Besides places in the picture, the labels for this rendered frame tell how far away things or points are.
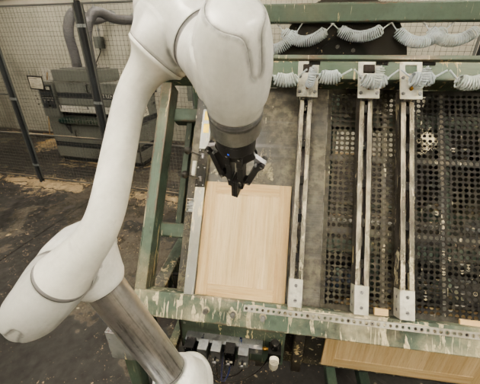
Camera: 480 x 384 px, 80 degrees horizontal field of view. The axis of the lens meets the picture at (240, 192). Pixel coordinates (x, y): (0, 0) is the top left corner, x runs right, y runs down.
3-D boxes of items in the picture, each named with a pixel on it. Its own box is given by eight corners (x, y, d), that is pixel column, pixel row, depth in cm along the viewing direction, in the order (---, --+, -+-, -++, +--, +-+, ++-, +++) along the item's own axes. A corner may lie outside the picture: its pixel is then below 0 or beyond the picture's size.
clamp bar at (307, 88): (283, 302, 136) (284, 316, 113) (296, 72, 153) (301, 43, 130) (304, 305, 135) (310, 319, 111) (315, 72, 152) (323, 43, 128)
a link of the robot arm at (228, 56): (282, 111, 45) (235, 65, 50) (301, 9, 31) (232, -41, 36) (225, 143, 42) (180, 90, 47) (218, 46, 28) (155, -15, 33)
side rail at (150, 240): (144, 284, 152) (134, 288, 141) (168, 91, 167) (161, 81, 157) (155, 286, 151) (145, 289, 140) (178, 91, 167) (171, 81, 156)
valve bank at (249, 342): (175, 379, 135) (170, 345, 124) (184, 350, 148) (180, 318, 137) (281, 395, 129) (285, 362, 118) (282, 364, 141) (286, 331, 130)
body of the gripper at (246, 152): (264, 120, 51) (261, 151, 60) (221, 108, 53) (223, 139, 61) (251, 152, 48) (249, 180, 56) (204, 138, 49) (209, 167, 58)
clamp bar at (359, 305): (345, 309, 133) (360, 325, 109) (353, 73, 149) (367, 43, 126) (368, 312, 131) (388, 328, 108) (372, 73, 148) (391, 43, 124)
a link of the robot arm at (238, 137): (219, 80, 48) (222, 106, 53) (196, 119, 44) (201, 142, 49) (270, 94, 47) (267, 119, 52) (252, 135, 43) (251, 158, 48)
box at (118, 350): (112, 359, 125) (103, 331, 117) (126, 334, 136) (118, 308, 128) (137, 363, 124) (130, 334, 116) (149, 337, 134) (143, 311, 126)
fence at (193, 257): (186, 292, 143) (183, 293, 139) (205, 112, 156) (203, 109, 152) (195, 292, 142) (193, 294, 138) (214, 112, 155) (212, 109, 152)
